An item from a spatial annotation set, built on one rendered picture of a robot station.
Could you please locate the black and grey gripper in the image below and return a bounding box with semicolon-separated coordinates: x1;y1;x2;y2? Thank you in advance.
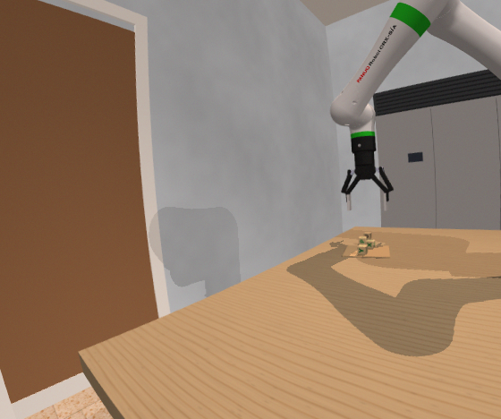
341;151;394;210

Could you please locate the tan flat mat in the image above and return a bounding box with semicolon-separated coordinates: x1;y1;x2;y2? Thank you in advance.
342;245;390;259

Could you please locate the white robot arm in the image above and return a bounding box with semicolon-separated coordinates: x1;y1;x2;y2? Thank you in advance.
330;0;501;153

